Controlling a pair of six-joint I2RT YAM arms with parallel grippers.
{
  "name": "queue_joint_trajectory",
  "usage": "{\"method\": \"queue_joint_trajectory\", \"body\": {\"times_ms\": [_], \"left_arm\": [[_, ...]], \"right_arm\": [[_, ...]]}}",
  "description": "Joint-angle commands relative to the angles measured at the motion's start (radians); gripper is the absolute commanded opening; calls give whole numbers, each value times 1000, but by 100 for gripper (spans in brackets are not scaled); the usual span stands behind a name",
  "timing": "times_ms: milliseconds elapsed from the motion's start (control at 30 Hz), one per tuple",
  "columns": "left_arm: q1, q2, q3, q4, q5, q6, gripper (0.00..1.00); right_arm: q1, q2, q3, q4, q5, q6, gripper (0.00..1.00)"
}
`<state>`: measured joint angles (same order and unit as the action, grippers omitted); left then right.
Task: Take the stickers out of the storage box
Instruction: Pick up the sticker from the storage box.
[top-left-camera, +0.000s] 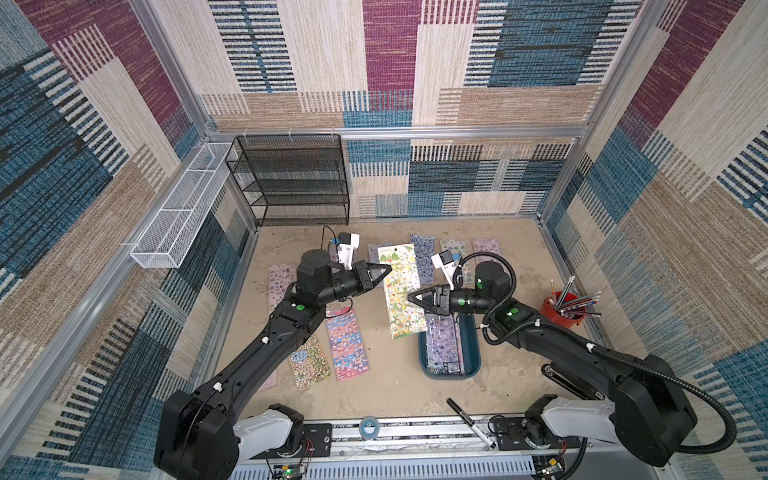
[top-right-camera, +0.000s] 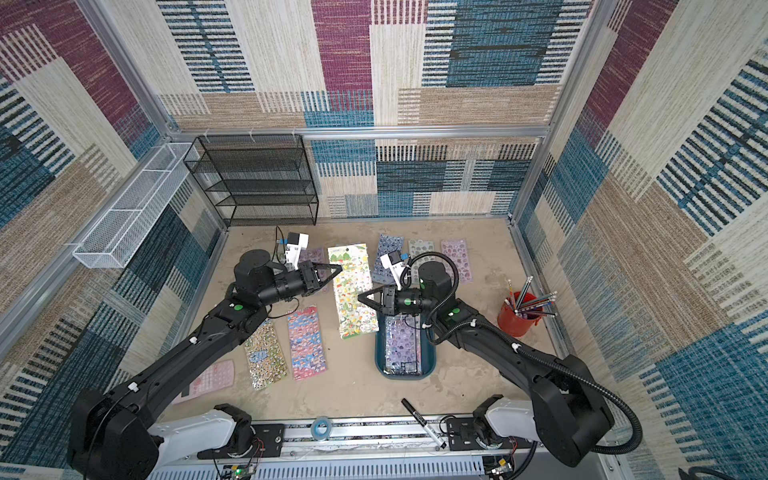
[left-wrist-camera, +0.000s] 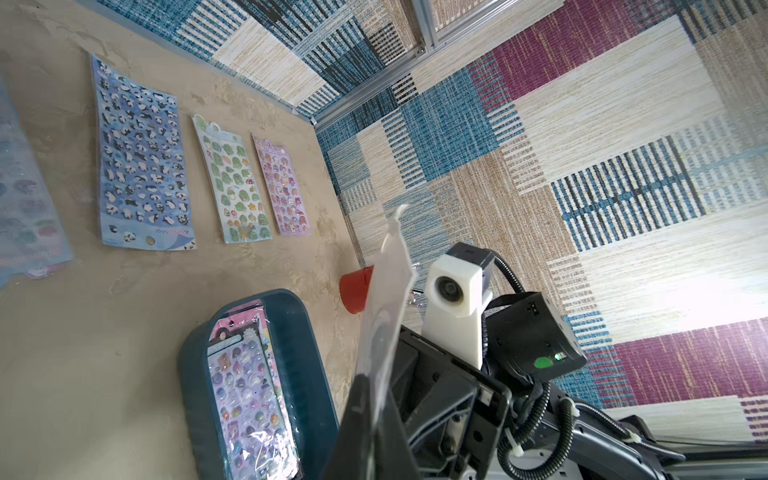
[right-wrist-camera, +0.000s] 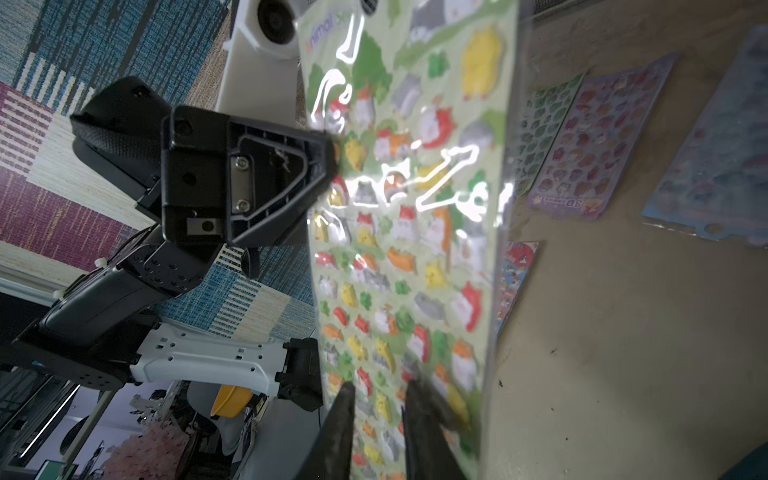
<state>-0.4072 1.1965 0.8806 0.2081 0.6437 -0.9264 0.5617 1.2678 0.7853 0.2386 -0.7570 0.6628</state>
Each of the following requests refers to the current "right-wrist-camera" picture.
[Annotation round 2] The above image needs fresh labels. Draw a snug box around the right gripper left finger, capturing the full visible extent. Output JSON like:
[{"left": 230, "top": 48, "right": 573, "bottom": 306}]
[{"left": 294, "top": 382, "right": 356, "bottom": 480}]

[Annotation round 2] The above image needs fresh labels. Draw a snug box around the pink purple sticker sheet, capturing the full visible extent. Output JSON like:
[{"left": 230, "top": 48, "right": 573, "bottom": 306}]
[{"left": 527, "top": 53, "right": 677, "bottom": 220}]

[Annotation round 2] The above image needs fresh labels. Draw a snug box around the green yellow sticker sheet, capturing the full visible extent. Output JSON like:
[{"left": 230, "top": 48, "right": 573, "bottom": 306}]
[{"left": 298, "top": 1, "right": 520, "bottom": 479}]

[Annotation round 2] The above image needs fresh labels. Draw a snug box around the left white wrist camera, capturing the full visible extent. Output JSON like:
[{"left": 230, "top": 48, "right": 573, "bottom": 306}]
[{"left": 215, "top": 0, "right": 310, "bottom": 126}]

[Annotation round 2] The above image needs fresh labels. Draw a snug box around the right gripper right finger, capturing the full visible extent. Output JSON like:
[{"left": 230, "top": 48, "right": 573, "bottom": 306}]
[{"left": 402, "top": 380, "right": 466, "bottom": 480}]

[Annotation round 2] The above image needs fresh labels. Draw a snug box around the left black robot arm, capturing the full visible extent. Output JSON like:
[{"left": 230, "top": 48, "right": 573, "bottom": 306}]
[{"left": 1, "top": 77, "right": 337, "bottom": 412}]

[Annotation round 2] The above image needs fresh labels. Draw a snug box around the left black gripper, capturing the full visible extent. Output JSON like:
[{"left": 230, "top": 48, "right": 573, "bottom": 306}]
[{"left": 70, "top": 77, "right": 337, "bottom": 248}]

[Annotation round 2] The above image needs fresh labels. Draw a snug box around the light blue sticker sheet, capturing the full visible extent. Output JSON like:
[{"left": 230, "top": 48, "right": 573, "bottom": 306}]
[{"left": 642, "top": 25, "right": 767, "bottom": 247}]

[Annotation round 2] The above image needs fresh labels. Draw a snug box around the red blue sticker sheet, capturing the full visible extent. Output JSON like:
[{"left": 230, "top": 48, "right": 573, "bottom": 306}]
[{"left": 495, "top": 241, "right": 540, "bottom": 335}]

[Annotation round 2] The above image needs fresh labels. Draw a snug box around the teal plastic storage box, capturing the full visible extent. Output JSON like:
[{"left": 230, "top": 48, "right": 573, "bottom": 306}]
[{"left": 719, "top": 442, "right": 768, "bottom": 480}]

